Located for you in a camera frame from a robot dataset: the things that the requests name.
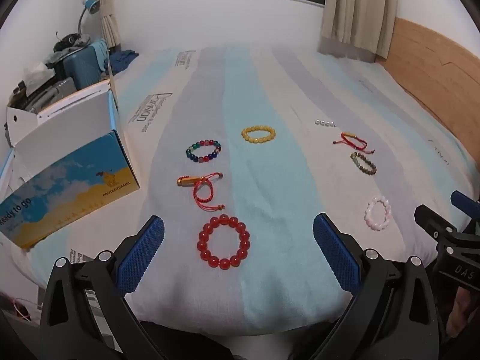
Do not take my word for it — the wide beige curtain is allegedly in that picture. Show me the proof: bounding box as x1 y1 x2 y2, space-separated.
319 0 398 62

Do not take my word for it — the light teal towel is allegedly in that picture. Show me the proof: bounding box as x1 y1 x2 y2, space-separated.
88 39 109 72

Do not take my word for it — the yellow bead bracelet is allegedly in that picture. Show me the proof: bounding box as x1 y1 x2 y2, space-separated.
241 125 276 145

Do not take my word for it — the blue yellow cardboard box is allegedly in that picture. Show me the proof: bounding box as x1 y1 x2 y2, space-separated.
0 54 141 250

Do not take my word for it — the person's right hand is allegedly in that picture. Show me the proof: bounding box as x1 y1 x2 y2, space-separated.
448 292 480 342

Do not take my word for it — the brown green bead bracelet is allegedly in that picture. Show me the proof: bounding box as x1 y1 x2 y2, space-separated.
350 152 377 176

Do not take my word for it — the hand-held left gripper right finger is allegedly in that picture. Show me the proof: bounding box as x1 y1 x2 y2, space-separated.
296 213 449 360

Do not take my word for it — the tied beige curtain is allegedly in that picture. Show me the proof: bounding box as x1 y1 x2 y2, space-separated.
92 0 122 51

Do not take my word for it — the red bead bracelet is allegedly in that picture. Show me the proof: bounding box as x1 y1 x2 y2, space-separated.
197 214 251 269

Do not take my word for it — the red cord bracelet gold charm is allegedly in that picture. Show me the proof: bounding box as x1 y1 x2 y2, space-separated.
333 132 376 155
176 172 226 211

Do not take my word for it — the blue desk lamp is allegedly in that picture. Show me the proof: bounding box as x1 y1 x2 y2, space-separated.
77 0 100 36

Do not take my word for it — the multicolour bead bracelet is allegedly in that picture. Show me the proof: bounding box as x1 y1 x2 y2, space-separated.
185 139 222 164

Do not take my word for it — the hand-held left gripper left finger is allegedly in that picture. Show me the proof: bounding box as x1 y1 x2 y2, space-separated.
39 215 177 360

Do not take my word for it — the wooden headboard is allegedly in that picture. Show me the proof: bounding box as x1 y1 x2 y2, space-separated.
375 17 480 151

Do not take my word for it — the dark clutter pile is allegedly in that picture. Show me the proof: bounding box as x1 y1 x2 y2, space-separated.
54 34 91 51

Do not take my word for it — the dark blue cloth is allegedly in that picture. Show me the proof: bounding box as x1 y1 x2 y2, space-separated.
110 49 139 76

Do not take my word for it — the teal suitcase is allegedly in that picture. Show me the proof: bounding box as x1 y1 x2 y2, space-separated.
62 43 109 91

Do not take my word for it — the striped bed sheet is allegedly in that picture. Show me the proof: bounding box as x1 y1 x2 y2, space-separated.
11 47 477 336

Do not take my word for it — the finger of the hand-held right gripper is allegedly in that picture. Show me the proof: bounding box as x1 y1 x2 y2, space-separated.
451 190 480 233
414 205 460 244

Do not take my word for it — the white tissue pack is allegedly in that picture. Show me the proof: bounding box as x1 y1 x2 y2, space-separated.
22 62 57 96

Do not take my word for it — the pink bead bracelet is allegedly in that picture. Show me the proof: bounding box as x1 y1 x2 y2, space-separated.
364 196 393 230

